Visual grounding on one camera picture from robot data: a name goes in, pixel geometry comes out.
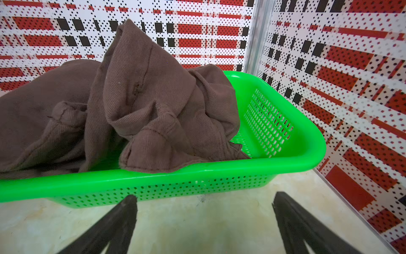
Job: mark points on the brown trousers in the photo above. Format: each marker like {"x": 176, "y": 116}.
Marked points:
{"x": 139, "y": 101}

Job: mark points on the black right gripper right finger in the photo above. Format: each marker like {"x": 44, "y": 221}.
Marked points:
{"x": 299, "y": 230}

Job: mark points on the green plastic basket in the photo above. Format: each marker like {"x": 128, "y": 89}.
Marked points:
{"x": 276, "y": 136}

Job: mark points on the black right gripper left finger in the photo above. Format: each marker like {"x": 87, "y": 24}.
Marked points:
{"x": 111, "y": 234}

